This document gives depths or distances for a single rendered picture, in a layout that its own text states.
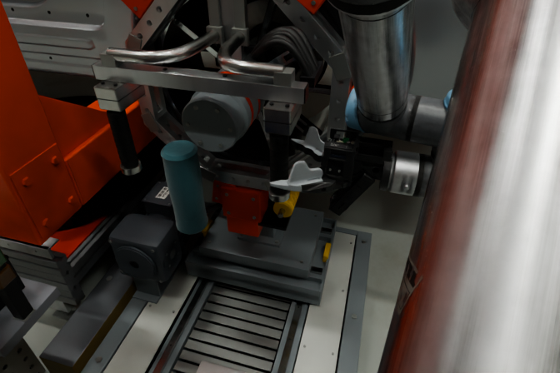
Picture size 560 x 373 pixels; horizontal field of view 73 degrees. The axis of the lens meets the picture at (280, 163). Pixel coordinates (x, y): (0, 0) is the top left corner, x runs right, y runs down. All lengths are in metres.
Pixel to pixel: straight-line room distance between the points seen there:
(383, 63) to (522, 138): 0.29
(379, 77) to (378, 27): 0.09
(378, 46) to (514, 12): 0.22
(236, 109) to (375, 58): 0.42
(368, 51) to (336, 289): 1.14
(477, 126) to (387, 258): 1.53
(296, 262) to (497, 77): 1.18
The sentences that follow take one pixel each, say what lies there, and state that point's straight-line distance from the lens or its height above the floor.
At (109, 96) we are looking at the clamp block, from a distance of 0.80.
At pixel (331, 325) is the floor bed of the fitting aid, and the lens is 1.38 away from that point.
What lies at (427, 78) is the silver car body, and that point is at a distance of 1.08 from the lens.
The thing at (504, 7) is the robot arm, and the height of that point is 1.20.
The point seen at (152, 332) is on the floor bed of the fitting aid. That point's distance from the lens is 1.42.
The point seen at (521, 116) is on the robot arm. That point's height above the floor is 1.17.
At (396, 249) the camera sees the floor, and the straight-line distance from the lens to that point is 1.75.
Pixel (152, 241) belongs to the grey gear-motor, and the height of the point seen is 0.41.
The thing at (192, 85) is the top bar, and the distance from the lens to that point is 0.73.
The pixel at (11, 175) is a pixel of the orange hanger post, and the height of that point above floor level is 0.74.
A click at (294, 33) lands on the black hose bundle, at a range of 0.73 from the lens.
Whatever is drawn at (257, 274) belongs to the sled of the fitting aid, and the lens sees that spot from 1.41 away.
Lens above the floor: 1.24
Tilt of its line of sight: 35 degrees down
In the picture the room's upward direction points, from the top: straight up
